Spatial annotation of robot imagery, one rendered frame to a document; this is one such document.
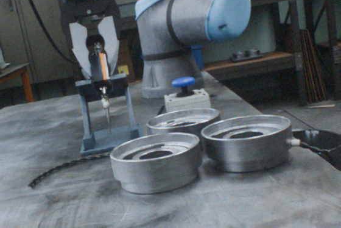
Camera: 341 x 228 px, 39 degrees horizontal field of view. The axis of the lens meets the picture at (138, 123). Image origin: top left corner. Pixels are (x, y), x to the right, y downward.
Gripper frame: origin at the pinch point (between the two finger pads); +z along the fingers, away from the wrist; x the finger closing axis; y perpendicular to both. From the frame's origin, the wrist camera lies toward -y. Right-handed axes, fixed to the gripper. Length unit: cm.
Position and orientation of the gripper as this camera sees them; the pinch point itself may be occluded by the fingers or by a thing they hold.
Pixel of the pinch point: (100, 67)
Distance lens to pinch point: 79.3
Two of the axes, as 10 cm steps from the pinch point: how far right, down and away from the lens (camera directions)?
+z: 1.8, 9.6, 2.2
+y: -0.4, -2.1, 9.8
